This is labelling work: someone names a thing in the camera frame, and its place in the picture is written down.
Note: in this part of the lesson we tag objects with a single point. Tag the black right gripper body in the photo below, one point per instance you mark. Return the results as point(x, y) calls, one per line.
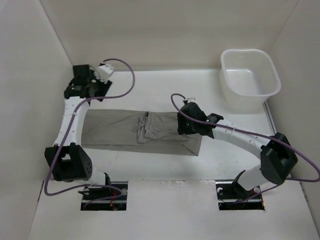
point(186, 127)

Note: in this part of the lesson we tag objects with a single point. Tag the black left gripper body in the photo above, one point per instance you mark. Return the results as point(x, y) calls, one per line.
point(100, 89)

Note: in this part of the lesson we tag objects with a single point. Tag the grey trousers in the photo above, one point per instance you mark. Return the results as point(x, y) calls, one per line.
point(137, 131)

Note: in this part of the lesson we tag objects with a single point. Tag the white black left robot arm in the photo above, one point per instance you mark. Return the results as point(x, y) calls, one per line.
point(71, 162)

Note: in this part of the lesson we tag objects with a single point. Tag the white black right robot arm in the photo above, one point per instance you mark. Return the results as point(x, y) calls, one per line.
point(276, 159)

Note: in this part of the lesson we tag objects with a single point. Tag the white plastic basket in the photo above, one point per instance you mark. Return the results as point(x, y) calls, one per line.
point(247, 78)

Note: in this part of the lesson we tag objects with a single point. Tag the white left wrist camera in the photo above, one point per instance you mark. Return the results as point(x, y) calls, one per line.
point(104, 72)

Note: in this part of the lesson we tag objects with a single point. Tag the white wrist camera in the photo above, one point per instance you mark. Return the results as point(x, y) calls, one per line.
point(188, 100)
point(104, 72)

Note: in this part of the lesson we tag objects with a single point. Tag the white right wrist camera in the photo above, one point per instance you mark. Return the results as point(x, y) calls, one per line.
point(188, 100)

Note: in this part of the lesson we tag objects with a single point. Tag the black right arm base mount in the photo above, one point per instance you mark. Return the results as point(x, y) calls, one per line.
point(231, 197)

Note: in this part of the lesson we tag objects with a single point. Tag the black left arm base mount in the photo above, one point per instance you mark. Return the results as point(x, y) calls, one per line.
point(105, 199)

